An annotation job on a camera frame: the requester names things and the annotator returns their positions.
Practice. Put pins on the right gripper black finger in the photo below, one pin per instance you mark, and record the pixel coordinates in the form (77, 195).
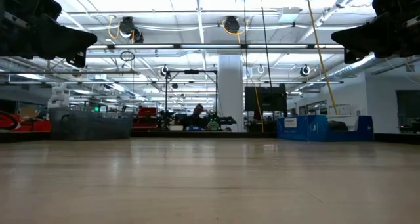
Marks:
(364, 36)

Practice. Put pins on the black rig frame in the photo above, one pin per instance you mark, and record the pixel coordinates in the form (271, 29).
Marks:
(192, 71)

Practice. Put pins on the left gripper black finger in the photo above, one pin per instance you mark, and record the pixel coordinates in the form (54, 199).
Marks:
(65, 40)

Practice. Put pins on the blue cardboard box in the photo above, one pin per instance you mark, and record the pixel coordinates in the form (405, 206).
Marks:
(311, 128)

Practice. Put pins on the red tool cabinet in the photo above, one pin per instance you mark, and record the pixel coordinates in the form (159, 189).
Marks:
(147, 114)

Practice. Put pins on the person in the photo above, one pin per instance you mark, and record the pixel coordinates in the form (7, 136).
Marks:
(197, 110)

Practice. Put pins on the silver ventilation duct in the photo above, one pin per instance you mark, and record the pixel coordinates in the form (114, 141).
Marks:
(354, 68)

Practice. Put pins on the white robot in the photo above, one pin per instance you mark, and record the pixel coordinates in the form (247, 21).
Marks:
(58, 97)

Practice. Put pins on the white pillar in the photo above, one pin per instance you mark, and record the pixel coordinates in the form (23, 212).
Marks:
(230, 92)

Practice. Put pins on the red bin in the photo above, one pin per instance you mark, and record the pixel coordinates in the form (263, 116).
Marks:
(36, 125)

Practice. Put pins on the black screen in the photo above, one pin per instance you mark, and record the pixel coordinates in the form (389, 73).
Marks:
(265, 99)

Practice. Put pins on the green object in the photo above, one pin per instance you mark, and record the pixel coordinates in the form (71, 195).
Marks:
(213, 124)

